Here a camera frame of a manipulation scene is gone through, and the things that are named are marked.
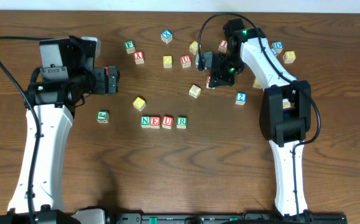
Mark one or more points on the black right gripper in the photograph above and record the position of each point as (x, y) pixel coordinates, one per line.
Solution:
(221, 74)

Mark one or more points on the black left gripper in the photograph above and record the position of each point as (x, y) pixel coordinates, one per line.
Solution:
(111, 79)

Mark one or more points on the green N wooden block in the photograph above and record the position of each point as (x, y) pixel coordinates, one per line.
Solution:
(145, 121)

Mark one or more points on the red E wooden block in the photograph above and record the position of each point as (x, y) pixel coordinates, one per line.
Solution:
(155, 122)

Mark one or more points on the green R wooden block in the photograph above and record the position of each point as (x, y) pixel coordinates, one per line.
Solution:
(181, 122)

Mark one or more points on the red u block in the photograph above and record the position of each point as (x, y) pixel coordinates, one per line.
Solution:
(186, 61)
(167, 122)

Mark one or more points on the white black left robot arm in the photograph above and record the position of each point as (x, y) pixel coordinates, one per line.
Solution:
(52, 97)

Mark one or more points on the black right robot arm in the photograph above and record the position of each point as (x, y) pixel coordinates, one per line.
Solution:
(285, 115)

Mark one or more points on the red A wooden block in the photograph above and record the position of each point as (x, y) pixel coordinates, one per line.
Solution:
(106, 71)

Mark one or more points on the red I block lower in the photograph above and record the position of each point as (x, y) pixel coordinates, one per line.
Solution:
(208, 82)

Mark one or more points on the red i block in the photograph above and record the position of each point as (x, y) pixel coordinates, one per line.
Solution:
(223, 46)
(208, 82)

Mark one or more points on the red I block upper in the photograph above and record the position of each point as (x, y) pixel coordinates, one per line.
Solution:
(223, 46)

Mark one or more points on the green J wooden block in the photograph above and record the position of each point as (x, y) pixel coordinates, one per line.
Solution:
(102, 117)

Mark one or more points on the blue 2 wooden block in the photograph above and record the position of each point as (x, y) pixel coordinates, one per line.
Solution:
(241, 98)

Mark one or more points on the yellow block centre top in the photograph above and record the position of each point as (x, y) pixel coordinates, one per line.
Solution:
(194, 47)

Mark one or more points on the yellow O side block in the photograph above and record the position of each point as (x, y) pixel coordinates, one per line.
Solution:
(194, 91)

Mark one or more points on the yellow S wooden block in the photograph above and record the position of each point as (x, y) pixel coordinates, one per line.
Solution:
(256, 84)

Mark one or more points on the yellow block lower left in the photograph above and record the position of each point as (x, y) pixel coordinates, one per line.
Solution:
(139, 103)

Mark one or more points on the red Y wooden block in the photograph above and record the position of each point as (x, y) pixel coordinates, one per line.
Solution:
(139, 57)

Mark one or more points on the green F wooden block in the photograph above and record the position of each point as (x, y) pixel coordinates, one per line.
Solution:
(129, 46)

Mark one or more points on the blue 5 wooden block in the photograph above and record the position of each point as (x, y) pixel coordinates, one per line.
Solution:
(274, 52)

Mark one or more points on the yellow O top block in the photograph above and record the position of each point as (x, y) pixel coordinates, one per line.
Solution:
(167, 61)

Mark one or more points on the blue D block far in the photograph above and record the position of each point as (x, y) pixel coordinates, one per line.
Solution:
(277, 46)

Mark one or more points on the blue X wooden block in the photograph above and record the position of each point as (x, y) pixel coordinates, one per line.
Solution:
(166, 36)

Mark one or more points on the yellow 8 wooden block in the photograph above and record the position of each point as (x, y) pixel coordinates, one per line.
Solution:
(289, 57)

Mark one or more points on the green 7 wooden block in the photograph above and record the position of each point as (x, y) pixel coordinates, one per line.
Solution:
(286, 104)

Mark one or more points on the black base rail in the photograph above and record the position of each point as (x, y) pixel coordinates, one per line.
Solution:
(248, 217)

